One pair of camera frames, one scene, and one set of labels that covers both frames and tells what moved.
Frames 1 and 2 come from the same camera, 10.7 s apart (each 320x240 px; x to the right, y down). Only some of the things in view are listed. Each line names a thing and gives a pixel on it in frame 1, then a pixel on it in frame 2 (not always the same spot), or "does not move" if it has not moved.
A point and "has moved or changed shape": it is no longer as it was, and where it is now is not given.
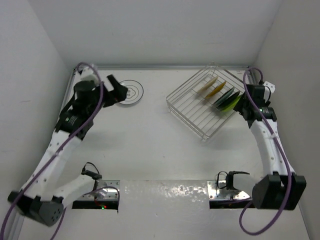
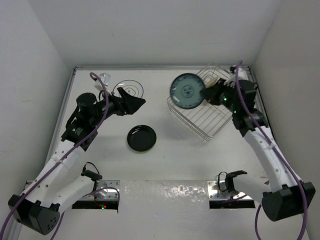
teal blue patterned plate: [223, 97] has moved or changed shape
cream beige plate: [208, 85] does not move
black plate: [228, 101] has moved or changed shape
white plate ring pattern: [135, 91] does not move
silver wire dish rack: [200, 103] does not move
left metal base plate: [105, 190] does not move
